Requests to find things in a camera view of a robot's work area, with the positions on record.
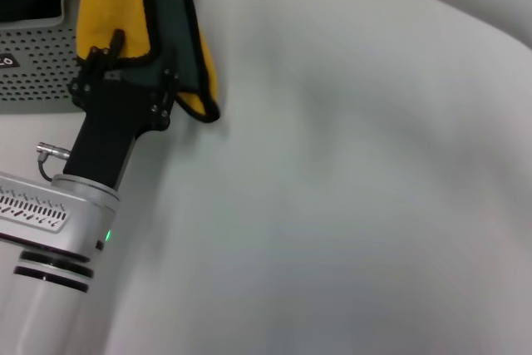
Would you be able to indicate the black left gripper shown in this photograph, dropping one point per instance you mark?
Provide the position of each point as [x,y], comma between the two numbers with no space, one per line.
[112,122]

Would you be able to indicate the yellow and dark green towel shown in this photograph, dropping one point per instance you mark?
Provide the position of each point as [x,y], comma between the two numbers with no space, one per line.
[174,18]

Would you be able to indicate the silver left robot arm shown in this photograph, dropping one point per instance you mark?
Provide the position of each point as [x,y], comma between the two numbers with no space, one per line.
[54,321]

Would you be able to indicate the grey-green perforated storage box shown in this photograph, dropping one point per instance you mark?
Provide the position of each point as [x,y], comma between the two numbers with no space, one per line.
[37,80]

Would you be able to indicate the silver vented wrist camera box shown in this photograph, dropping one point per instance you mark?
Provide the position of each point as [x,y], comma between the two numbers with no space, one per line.
[33,209]

